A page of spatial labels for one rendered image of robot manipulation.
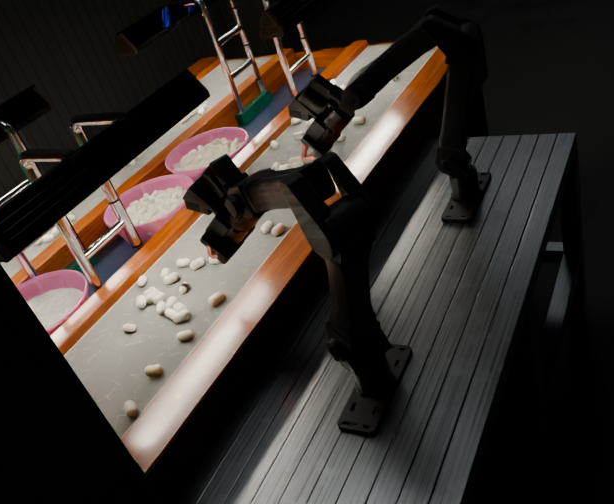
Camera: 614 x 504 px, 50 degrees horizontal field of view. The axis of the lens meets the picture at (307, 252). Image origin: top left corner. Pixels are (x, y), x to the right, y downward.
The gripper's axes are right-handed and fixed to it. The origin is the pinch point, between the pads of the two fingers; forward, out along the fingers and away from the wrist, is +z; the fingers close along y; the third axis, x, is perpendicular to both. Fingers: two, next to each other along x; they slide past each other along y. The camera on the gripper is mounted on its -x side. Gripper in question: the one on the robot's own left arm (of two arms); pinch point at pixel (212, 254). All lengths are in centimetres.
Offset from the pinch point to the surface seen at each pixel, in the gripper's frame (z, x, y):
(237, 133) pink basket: 41, -21, -69
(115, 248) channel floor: 55, -23, -19
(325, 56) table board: 46, -21, -137
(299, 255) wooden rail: -2.4, 13.9, -12.4
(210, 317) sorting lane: 8.3, 8.0, 6.5
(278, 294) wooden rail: -3.9, 15.1, -0.1
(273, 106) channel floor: 53, -22, -104
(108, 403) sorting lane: 13.4, 3.7, 31.4
